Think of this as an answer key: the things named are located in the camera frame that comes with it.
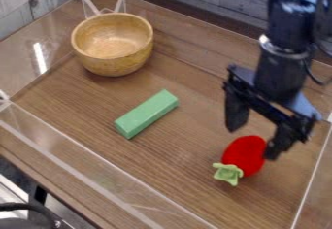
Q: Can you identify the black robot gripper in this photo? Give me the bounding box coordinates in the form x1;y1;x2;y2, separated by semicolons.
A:
224;47;321;160

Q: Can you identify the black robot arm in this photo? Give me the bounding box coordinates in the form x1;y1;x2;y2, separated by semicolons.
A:
224;0;332;160

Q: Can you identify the red plush strawberry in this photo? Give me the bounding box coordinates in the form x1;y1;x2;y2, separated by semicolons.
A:
213;135;266;186

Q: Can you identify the green rectangular block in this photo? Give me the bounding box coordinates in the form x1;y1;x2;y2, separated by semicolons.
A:
114;89;179;139

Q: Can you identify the wooden bowl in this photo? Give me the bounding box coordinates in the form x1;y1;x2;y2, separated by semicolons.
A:
70;13;154;77

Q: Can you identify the clear acrylic tray wall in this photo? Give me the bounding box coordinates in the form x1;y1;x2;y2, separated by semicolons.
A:
0;0;332;229

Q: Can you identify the black cable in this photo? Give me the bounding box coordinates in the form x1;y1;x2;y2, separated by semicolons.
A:
0;202;56;229

